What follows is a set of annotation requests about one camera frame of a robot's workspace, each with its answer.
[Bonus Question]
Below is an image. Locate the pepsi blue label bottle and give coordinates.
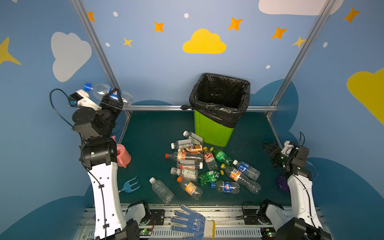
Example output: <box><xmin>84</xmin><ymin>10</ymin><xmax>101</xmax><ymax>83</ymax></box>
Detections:
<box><xmin>211</xmin><ymin>181</ymin><xmax>240</xmax><ymax>195</ymax></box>

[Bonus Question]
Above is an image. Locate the orange-cap orange label bottle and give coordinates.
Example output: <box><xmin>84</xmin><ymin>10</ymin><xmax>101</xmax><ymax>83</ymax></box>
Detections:
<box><xmin>177</xmin><ymin>177</ymin><xmax>203</xmax><ymax>200</ymax></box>

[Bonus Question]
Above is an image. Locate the crushed green bottle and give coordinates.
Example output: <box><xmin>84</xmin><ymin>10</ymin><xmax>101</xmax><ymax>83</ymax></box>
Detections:
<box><xmin>198</xmin><ymin>170</ymin><xmax>224</xmax><ymax>185</ymax></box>

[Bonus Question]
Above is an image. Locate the white-cap green label bottle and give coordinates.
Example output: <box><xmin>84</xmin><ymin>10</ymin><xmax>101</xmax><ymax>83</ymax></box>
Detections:
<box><xmin>170</xmin><ymin>168</ymin><xmax>199</xmax><ymax>182</ymax></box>

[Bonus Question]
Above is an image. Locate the red label flat bottle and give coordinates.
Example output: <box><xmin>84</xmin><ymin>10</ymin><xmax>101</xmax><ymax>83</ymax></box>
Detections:
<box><xmin>177</xmin><ymin>160</ymin><xmax>203</xmax><ymax>170</ymax></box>

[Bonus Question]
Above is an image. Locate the yellow-cap red label bottle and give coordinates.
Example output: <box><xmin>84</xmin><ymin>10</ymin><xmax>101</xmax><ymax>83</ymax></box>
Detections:
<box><xmin>203</xmin><ymin>147</ymin><xmax>218</xmax><ymax>171</ymax></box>

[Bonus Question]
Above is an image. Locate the red-cap orange tea bottle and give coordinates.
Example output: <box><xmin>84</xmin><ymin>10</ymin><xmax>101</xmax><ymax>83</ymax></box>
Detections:
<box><xmin>165</xmin><ymin>152</ymin><xmax>204</xmax><ymax>162</ymax></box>

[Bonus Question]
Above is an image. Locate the clear white-cap bottle front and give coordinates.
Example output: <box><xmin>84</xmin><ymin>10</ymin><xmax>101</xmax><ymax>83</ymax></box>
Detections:
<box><xmin>149</xmin><ymin>177</ymin><xmax>175</xmax><ymax>204</ymax></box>

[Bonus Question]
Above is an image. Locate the blue-cap clear water bottle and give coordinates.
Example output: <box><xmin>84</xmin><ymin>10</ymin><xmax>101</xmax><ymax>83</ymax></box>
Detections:
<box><xmin>84</xmin><ymin>83</ymin><xmax>133</xmax><ymax>107</ymax></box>

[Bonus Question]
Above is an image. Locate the aluminium back frame rail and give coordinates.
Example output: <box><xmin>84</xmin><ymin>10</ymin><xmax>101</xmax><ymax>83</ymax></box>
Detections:
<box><xmin>123</xmin><ymin>105</ymin><xmax>278</xmax><ymax>112</ymax></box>

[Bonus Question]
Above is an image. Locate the blue dotted work glove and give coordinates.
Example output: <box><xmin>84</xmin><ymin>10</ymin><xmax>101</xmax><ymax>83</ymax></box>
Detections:
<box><xmin>171</xmin><ymin>205</ymin><xmax>216</xmax><ymax>240</ymax></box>

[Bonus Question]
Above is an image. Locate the green sprite bottle upper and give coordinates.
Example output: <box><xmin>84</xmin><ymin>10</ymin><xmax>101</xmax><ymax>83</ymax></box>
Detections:
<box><xmin>210</xmin><ymin>147</ymin><xmax>234</xmax><ymax>166</ymax></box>

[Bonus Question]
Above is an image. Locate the yellow-cap orange label bottle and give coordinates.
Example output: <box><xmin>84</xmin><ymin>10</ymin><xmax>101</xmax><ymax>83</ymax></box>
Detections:
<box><xmin>221</xmin><ymin>164</ymin><xmax>261</xmax><ymax>194</ymax></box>

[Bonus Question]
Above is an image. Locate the black bin liner bag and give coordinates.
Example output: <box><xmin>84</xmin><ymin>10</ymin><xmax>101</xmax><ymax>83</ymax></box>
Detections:
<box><xmin>188</xmin><ymin>73</ymin><xmax>251</xmax><ymax>128</ymax></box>

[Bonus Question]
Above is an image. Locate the blue plastic toy fork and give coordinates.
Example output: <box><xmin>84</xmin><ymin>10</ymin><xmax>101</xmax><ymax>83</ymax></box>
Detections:
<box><xmin>119</xmin><ymin>176</ymin><xmax>141</xmax><ymax>194</ymax></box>

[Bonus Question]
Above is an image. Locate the clear square white-cap bottle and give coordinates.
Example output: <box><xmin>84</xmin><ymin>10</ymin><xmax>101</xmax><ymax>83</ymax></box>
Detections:
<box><xmin>183</xmin><ymin>131</ymin><xmax>204</xmax><ymax>145</ymax></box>

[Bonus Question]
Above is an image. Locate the green plastic trash bin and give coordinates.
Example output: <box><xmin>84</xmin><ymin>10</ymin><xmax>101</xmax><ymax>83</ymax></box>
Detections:
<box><xmin>194</xmin><ymin>110</ymin><xmax>234</xmax><ymax>147</ymax></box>

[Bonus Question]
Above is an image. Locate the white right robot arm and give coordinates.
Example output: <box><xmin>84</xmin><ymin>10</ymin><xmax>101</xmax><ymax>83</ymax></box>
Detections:
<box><xmin>258</xmin><ymin>141</ymin><xmax>332</xmax><ymax>240</ymax></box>

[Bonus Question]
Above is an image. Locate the clear flat white-cap bottle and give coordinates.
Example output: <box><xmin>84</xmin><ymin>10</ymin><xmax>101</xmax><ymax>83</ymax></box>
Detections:
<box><xmin>171</xmin><ymin>139</ymin><xmax>194</xmax><ymax>151</ymax></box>

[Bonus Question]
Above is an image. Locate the brown coffee bottle middle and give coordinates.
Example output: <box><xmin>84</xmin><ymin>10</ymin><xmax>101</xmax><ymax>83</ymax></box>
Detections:
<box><xmin>180</xmin><ymin>145</ymin><xmax>203</xmax><ymax>154</ymax></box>

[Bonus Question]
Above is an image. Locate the pink watering can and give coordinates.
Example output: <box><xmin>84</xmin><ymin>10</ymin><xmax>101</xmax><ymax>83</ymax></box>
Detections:
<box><xmin>111</xmin><ymin>136</ymin><xmax>132</xmax><ymax>168</ymax></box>

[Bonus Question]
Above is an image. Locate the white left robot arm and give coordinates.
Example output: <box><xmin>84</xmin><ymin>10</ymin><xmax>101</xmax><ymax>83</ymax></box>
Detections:
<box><xmin>70</xmin><ymin>90</ymin><xmax>149</xmax><ymax>240</ymax></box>

